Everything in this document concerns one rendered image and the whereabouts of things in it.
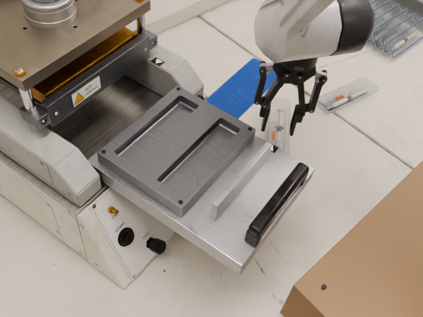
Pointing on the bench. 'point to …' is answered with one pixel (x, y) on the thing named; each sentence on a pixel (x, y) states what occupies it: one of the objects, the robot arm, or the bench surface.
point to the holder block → (177, 149)
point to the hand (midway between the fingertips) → (279, 119)
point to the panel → (152, 224)
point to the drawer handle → (276, 204)
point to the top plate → (56, 33)
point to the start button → (127, 237)
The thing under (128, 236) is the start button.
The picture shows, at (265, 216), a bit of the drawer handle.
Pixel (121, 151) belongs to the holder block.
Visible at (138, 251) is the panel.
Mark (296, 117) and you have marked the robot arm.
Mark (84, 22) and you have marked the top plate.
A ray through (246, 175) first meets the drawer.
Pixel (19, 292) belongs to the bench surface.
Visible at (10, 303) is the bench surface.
